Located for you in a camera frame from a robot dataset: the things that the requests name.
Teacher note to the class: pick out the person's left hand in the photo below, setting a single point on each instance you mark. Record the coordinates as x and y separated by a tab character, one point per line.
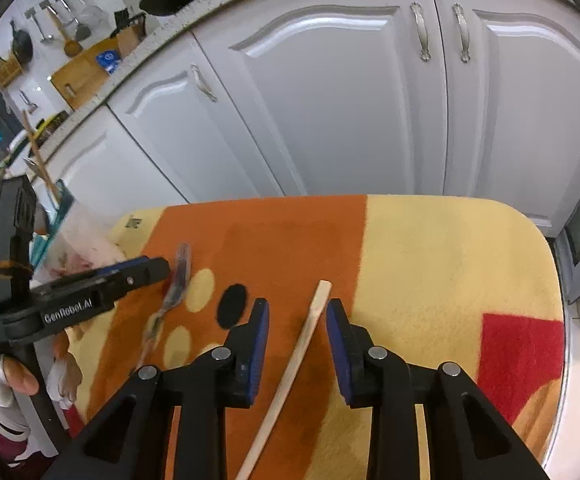
20	377

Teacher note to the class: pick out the floral cup with teal inside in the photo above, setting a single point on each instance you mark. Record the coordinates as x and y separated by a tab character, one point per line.
85	240

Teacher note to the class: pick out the hanging metal turner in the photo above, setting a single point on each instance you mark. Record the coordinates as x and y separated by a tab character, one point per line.
81	29

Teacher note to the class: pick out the long wooden chopstick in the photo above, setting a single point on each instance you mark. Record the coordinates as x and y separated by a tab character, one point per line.
37	145

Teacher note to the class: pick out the hanging metal strainer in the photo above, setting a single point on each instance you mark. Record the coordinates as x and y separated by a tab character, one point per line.
92	12

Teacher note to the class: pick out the hanging black pan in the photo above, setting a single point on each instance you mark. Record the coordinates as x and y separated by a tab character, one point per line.
22	42

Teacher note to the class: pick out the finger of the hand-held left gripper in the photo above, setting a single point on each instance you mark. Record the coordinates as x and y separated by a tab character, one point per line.
135	280
120	266

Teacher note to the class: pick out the mat label tag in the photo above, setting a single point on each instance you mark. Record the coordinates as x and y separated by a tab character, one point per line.
134	222

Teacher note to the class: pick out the thin wooden chopstick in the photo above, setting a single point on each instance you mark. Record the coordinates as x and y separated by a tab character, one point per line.
302	340

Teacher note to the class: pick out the wooden knife block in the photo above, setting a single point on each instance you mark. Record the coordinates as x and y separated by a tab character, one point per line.
130	35

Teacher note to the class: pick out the hanging wooden spatula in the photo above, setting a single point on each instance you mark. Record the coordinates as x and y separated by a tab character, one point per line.
72	46

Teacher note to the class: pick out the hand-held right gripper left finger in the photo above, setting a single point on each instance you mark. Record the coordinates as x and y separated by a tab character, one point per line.
260	345

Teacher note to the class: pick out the wooden cutting board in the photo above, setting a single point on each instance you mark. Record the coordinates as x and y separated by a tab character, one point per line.
82	80

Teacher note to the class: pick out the orange yellow red printed mat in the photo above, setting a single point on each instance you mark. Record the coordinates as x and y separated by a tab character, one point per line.
444	270

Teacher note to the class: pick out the wooden utensil basket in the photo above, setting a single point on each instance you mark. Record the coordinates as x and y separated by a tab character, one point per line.
5	71

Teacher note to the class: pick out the white cabinet door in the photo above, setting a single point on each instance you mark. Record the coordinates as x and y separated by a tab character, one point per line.
110	170
519	110
170	125
330	110

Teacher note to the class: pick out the silver fork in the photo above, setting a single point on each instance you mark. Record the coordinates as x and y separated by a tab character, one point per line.
184	260

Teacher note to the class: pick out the hanging metal peeler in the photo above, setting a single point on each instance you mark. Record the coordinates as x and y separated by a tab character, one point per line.
29	102

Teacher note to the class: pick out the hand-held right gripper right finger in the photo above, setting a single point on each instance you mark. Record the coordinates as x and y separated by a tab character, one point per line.
337	350

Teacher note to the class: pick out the blue packet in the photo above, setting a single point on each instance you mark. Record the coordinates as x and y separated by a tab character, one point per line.
107	60

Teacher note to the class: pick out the hanging metal spatula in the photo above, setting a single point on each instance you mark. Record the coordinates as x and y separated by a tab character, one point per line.
37	22

